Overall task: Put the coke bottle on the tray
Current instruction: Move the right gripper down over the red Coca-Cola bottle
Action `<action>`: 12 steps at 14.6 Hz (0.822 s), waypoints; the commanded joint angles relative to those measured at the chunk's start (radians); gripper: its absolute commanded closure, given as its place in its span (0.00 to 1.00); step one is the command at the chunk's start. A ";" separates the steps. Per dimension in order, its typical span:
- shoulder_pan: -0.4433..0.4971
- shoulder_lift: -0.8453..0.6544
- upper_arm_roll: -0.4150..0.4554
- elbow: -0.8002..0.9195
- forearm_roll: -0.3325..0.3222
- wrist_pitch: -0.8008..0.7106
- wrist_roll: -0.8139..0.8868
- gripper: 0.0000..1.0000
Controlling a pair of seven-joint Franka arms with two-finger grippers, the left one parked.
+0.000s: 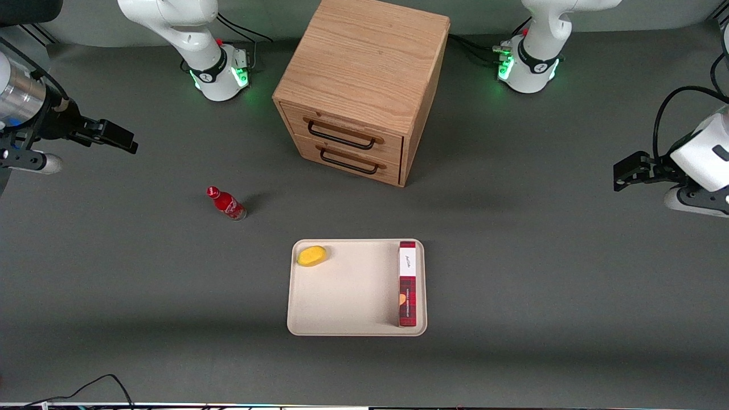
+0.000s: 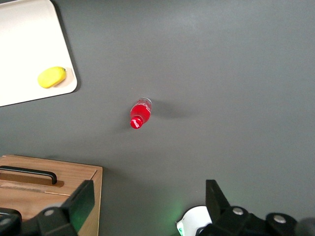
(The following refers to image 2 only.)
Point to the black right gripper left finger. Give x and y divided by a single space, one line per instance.
78 201

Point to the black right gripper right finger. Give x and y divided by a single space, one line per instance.
216 201

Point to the red coke bottle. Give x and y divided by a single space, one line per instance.
140 113

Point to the white plastic tray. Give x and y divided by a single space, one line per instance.
29 44

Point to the wooden box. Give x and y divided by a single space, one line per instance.
81 174

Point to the white round object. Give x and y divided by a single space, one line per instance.
194 220

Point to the yellow lemon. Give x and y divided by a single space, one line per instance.
51 77

